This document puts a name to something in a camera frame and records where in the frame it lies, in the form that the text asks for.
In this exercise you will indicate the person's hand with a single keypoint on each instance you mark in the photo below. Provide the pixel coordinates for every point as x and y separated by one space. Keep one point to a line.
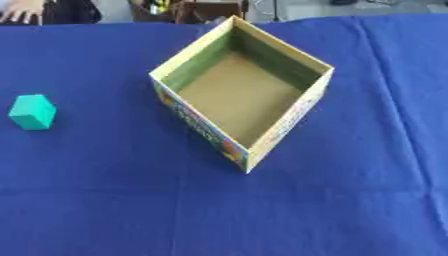
21 10

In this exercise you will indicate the open cardboard box green inside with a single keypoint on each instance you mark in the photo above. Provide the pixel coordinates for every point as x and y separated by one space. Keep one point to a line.
239 96

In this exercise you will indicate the teal cube block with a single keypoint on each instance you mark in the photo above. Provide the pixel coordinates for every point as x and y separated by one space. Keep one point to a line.
32 112

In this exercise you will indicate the brown open bag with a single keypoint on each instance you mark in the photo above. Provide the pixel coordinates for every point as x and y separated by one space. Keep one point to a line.
192 10

